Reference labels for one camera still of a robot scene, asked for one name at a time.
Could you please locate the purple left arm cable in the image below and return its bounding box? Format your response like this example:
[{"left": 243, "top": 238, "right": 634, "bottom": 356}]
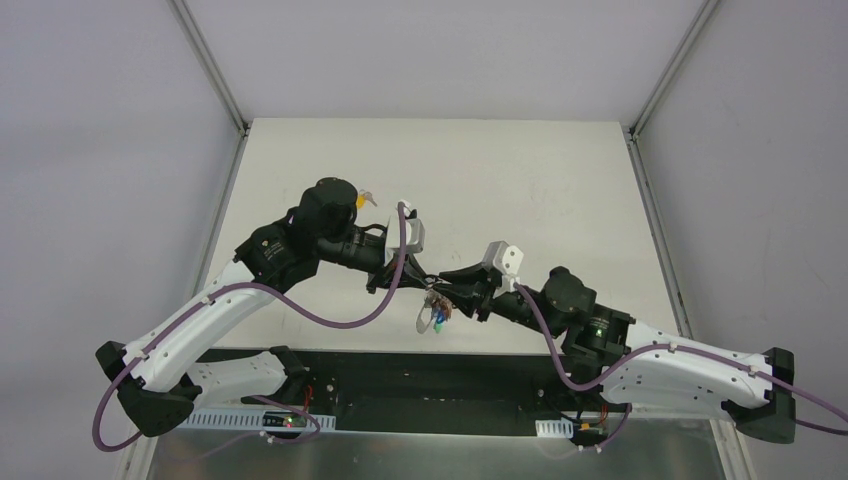
[{"left": 91, "top": 203, "right": 410, "bottom": 453}]

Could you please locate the yellow tag key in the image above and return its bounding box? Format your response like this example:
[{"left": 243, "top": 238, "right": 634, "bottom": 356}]
[{"left": 355, "top": 190, "right": 378, "bottom": 209}]

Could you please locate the right aluminium frame rail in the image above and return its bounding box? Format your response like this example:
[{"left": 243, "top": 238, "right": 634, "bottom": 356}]
[{"left": 622, "top": 0, "right": 757, "bottom": 480}]

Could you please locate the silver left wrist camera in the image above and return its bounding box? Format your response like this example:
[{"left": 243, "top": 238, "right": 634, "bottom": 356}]
[{"left": 384, "top": 199, "right": 426, "bottom": 254}]

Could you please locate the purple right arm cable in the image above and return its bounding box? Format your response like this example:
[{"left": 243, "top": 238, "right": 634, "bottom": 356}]
[{"left": 513, "top": 281, "right": 848, "bottom": 439}]

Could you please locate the left aluminium frame rail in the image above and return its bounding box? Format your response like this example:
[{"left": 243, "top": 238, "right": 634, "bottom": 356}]
[{"left": 119, "top": 0, "right": 250, "bottom": 480}]

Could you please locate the green tag key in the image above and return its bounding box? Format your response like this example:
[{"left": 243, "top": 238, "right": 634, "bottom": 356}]
[{"left": 433, "top": 317, "right": 446, "bottom": 333}]

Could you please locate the aluminium frame rail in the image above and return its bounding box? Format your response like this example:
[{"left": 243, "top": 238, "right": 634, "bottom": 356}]
[
  {"left": 119, "top": 0, "right": 250, "bottom": 480},
  {"left": 622, "top": 0, "right": 757, "bottom": 480}
]

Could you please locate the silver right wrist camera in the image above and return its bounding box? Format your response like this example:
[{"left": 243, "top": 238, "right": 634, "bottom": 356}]
[{"left": 482, "top": 241, "right": 524, "bottom": 277}]

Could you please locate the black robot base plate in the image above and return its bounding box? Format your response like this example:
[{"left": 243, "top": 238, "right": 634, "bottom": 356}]
[{"left": 178, "top": 347, "right": 637, "bottom": 439}]

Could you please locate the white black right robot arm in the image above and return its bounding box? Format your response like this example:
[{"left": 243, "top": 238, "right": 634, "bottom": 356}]
[{"left": 433, "top": 264, "right": 796, "bottom": 444}]

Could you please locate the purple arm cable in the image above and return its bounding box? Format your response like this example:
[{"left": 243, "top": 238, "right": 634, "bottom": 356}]
[
  {"left": 513, "top": 281, "right": 848, "bottom": 439},
  {"left": 91, "top": 203, "right": 410, "bottom": 453}
]

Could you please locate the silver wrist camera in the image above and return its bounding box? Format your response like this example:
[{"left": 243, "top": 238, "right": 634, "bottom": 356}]
[
  {"left": 482, "top": 241, "right": 524, "bottom": 277},
  {"left": 384, "top": 199, "right": 426, "bottom": 254}
]

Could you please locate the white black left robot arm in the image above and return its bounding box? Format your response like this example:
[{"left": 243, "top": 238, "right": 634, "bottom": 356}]
[{"left": 96, "top": 177, "right": 427, "bottom": 437}]

